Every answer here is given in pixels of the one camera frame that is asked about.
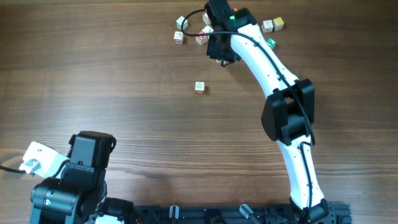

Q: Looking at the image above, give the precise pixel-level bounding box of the block red letter U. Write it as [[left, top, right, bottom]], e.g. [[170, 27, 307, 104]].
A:
[[195, 82, 205, 95]]

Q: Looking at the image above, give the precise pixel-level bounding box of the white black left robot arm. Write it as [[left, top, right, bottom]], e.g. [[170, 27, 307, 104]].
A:
[[29, 131, 134, 223]]

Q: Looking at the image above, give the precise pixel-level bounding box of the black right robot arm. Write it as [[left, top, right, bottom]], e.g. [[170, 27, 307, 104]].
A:
[[205, 1, 328, 223]]

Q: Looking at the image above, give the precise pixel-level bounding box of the block red letter O top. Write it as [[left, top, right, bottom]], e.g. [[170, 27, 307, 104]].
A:
[[195, 30, 208, 45]]

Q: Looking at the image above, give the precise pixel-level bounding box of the white block green letter I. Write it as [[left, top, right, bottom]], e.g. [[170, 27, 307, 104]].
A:
[[202, 26, 214, 34]]

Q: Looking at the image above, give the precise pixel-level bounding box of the block red letter A top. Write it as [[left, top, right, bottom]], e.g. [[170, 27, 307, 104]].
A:
[[203, 12, 211, 26]]

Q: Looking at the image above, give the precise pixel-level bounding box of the block red digit six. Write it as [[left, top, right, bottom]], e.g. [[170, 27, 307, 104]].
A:
[[174, 31, 184, 45]]

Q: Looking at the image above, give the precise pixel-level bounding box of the white block teal side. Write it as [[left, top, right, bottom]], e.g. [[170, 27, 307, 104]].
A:
[[176, 16, 188, 30]]

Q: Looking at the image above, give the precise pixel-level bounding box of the white block red drawing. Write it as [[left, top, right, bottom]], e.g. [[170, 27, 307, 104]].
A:
[[261, 20, 274, 33]]

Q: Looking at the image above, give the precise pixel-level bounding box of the block green letter F top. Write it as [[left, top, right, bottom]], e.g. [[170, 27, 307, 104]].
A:
[[266, 38, 277, 49]]

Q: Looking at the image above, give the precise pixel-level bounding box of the yellow top wooden block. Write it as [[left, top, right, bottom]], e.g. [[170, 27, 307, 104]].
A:
[[272, 17, 284, 31]]

